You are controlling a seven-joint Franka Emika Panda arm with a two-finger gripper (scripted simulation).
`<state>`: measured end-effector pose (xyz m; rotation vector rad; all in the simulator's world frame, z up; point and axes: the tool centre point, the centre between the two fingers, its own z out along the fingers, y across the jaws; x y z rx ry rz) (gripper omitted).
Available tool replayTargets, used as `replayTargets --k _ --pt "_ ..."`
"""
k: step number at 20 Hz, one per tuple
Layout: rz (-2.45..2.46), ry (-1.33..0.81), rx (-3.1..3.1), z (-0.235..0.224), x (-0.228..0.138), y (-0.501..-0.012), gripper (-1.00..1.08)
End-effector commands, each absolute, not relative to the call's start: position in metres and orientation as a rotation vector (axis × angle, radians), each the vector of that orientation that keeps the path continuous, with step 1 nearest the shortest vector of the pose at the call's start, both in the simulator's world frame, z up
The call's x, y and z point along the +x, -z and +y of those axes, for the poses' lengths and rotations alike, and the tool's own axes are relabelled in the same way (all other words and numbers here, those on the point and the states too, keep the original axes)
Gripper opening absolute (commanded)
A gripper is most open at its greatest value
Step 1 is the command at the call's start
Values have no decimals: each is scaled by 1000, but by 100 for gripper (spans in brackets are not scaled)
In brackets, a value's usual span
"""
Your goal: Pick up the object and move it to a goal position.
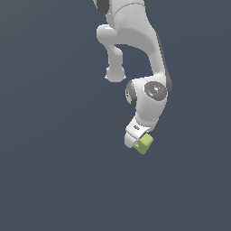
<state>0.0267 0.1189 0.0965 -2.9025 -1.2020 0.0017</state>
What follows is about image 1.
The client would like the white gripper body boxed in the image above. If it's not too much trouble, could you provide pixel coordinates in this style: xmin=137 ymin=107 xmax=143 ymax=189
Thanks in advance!
xmin=124 ymin=117 xmax=151 ymax=149

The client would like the green cube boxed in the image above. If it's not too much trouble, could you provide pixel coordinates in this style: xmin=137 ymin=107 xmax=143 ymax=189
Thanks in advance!
xmin=133 ymin=133 xmax=154 ymax=155

